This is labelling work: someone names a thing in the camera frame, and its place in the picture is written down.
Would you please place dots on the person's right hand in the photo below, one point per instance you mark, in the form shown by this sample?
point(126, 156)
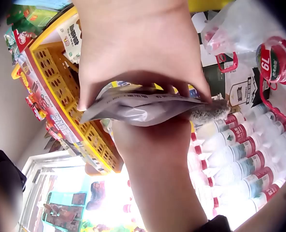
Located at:
point(138, 38)

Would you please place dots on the person's left hand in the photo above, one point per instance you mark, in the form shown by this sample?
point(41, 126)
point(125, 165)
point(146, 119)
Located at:
point(157, 164)

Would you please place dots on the person's right fingers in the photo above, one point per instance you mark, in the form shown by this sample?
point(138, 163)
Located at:
point(204, 94)

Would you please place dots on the person's right thumb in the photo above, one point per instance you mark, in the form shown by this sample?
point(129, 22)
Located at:
point(88, 93)

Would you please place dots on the silver foil packet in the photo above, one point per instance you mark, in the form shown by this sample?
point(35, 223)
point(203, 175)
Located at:
point(138, 108)

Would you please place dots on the black and white carton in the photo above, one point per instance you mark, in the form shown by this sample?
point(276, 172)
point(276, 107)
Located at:
point(232, 87)

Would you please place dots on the yellow perforated plastic crate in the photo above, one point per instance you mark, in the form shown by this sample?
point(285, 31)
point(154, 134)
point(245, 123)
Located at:
point(56, 77)

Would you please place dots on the red yellow display stand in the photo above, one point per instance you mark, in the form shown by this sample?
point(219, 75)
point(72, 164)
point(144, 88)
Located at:
point(36, 96)

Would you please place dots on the white snack packet brown print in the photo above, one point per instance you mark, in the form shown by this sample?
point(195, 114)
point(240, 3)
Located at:
point(71, 41)

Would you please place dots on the pack of red-label water bottles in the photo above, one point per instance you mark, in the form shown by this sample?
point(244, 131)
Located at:
point(244, 154)

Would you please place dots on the clear plastic bag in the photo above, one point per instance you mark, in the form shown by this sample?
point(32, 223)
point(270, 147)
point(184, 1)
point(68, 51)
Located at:
point(239, 26)

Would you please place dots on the glass shop door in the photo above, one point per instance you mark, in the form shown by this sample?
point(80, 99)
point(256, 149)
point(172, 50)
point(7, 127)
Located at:
point(68, 198)

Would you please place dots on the black wrist band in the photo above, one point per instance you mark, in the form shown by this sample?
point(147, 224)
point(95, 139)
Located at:
point(218, 223)

